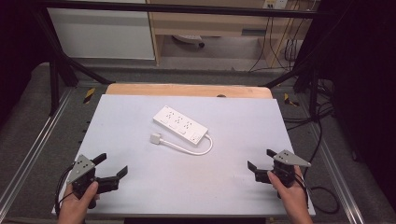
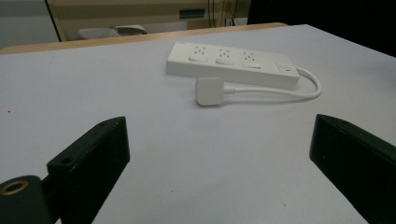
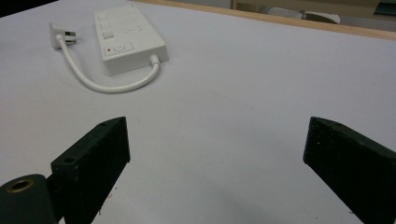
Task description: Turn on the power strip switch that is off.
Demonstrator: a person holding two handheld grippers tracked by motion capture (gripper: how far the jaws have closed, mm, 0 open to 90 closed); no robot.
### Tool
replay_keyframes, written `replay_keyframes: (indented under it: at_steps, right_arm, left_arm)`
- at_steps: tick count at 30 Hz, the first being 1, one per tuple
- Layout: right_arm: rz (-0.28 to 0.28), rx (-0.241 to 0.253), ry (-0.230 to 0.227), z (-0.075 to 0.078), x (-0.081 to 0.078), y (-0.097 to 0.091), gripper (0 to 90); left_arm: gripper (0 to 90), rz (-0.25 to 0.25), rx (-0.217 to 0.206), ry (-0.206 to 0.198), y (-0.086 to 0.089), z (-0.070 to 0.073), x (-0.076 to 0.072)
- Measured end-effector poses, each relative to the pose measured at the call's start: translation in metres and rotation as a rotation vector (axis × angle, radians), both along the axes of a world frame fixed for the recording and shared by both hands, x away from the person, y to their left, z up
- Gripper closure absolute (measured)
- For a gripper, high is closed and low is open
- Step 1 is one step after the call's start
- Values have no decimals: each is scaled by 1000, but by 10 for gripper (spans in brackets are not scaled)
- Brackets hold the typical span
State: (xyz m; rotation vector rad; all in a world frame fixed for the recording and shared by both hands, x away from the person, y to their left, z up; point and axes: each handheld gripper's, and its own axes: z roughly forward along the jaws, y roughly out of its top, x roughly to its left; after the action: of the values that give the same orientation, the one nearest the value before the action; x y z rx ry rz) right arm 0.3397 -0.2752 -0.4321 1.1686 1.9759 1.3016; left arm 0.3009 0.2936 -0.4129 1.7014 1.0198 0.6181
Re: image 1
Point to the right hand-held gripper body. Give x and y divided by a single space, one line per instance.
285 169

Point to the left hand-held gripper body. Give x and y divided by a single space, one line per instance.
81 169

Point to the white plug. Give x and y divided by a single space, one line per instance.
155 138

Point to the white power strip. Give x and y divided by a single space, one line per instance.
180 124

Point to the person's right hand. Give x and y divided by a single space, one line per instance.
291 199

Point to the person's left hand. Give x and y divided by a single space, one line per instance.
74 207

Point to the yellow black tape strip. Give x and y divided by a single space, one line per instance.
290 100
89 95

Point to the wooden table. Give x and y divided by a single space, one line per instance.
186 90

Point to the white cabinet panel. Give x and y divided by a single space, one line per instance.
102 34

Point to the grey chair base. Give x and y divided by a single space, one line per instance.
188 39

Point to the wooden desk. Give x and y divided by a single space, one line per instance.
211 21

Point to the aluminium rail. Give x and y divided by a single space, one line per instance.
34 146
337 174

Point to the white wall outlet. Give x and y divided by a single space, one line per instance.
275 3

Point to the black metal frame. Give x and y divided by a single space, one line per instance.
174 8

